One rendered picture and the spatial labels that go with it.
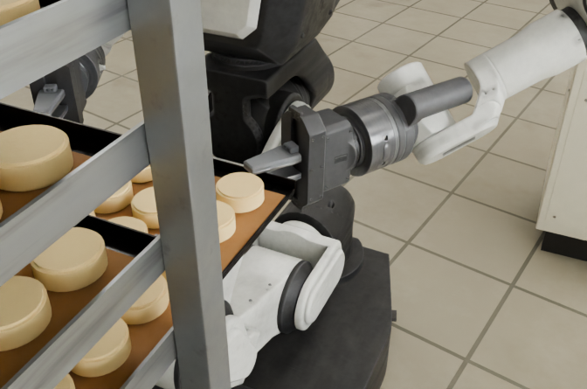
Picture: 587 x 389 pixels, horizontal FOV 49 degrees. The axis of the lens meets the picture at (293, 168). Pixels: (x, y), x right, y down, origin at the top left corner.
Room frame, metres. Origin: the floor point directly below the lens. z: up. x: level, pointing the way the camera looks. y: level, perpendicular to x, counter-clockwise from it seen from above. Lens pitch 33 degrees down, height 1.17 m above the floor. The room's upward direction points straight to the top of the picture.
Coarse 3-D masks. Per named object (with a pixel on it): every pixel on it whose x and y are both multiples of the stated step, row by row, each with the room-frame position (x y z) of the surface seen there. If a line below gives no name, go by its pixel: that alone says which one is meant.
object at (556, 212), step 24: (576, 72) 1.38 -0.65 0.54; (576, 96) 1.37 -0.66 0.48; (576, 120) 1.37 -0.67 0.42; (576, 144) 1.36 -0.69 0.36; (552, 168) 1.38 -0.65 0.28; (576, 168) 1.35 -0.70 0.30; (552, 192) 1.37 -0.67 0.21; (576, 192) 1.35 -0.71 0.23; (552, 216) 1.36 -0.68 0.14; (576, 216) 1.34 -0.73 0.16; (552, 240) 1.38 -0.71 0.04; (576, 240) 1.36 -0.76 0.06
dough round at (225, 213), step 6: (222, 204) 0.52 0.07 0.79; (222, 210) 0.51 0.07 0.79; (228, 210) 0.51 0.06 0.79; (222, 216) 0.50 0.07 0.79; (228, 216) 0.50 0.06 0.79; (234, 216) 0.50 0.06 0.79; (222, 222) 0.49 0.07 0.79; (228, 222) 0.49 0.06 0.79; (234, 222) 0.50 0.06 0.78; (222, 228) 0.48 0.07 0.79; (228, 228) 0.49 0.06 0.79; (234, 228) 0.50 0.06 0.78; (222, 234) 0.48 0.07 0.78; (228, 234) 0.49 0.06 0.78; (222, 240) 0.48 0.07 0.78
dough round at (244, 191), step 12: (228, 180) 0.56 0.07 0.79; (240, 180) 0.56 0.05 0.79; (252, 180) 0.56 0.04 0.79; (216, 192) 0.55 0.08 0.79; (228, 192) 0.54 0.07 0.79; (240, 192) 0.54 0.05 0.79; (252, 192) 0.54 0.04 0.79; (228, 204) 0.53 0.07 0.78; (240, 204) 0.53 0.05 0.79; (252, 204) 0.53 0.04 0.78
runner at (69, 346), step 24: (144, 264) 0.33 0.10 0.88; (120, 288) 0.31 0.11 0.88; (144, 288) 0.33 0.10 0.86; (96, 312) 0.29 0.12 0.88; (120, 312) 0.31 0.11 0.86; (72, 336) 0.27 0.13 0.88; (96, 336) 0.28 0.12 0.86; (48, 360) 0.25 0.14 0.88; (72, 360) 0.26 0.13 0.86; (24, 384) 0.23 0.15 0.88; (48, 384) 0.25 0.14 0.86
